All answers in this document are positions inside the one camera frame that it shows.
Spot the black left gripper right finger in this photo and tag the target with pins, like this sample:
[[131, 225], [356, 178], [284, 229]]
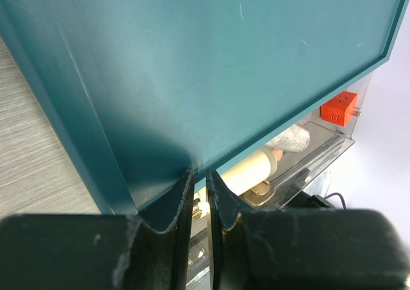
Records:
[[300, 248]]

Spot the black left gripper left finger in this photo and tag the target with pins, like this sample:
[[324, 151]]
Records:
[[148, 250]]

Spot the cream foundation bottle gold pump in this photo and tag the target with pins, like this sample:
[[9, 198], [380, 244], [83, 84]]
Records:
[[248, 173]]

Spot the clear plastic bottle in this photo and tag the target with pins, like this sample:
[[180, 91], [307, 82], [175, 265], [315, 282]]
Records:
[[294, 139]]

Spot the clear acrylic drawer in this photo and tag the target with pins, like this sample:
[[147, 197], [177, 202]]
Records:
[[302, 175]]

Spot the orange cube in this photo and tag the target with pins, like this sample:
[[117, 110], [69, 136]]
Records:
[[339, 110]]

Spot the teal drawer cabinet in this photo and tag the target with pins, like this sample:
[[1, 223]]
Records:
[[140, 90]]

